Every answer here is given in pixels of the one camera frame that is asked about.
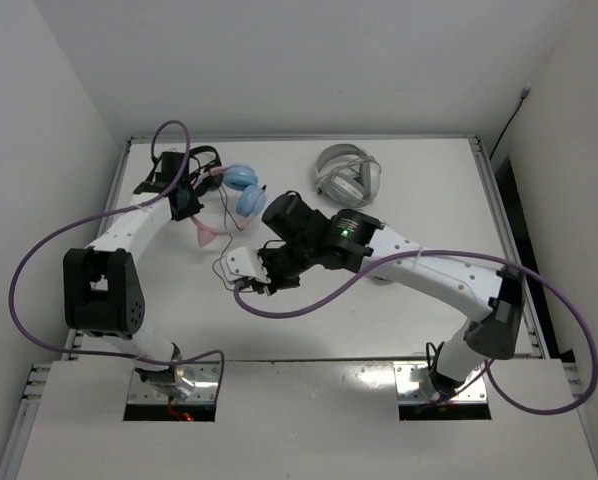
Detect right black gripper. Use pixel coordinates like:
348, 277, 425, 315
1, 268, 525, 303
249, 237, 316, 294

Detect thin black headphone cable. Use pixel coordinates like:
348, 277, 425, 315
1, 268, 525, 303
211, 167, 270, 294

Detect pink blue cat-ear headphones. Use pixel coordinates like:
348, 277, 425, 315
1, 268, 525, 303
191, 164, 267, 248

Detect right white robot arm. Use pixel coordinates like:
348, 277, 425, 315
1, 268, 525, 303
258, 192, 524, 398

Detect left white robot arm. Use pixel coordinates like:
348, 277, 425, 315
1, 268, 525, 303
63, 152, 201, 401

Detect black Panasonic headphones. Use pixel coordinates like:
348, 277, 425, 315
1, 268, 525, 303
189, 145, 223, 196

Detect white grey headphones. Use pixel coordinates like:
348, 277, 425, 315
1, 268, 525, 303
314, 143, 382, 209

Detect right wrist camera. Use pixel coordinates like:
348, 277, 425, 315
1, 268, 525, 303
219, 247, 270, 285

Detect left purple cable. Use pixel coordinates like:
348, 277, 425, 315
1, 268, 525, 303
8, 119, 225, 362

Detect purple cable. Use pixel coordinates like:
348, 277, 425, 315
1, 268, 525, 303
8, 119, 225, 362
233, 249, 598, 415

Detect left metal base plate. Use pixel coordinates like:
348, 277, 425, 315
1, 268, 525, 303
127, 363, 220, 406

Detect metal base plate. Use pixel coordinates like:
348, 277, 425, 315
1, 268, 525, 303
393, 360, 488, 407
127, 363, 220, 406

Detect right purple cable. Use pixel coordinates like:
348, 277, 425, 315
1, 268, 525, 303
233, 249, 598, 415

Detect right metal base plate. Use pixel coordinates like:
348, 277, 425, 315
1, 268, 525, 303
393, 360, 488, 407

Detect black wall cable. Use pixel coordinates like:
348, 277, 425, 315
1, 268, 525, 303
488, 89, 530, 166

